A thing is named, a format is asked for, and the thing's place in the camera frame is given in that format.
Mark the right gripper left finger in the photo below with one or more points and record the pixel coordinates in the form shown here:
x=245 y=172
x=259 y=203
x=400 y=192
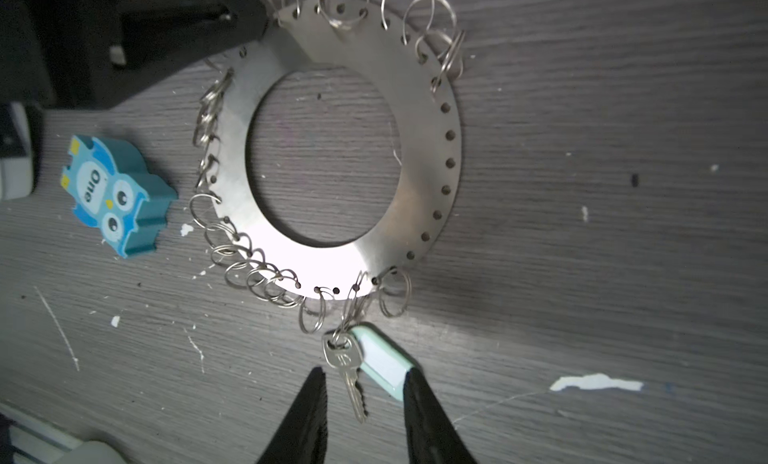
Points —
x=302 y=436

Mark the white square clock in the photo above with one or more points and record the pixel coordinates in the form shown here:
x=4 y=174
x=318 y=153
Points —
x=21 y=135

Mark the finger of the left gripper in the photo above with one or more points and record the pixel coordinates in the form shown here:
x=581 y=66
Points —
x=160 y=37

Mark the silver key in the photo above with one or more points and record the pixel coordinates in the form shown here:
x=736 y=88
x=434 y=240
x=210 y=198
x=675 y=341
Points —
x=342 y=353

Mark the mint green key tag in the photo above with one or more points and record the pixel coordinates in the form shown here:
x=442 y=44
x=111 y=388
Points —
x=385 y=362

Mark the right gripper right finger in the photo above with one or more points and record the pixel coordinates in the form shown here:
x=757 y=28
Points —
x=431 y=437

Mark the blue owl eraser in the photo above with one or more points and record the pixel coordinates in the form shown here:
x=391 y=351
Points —
x=115 y=193

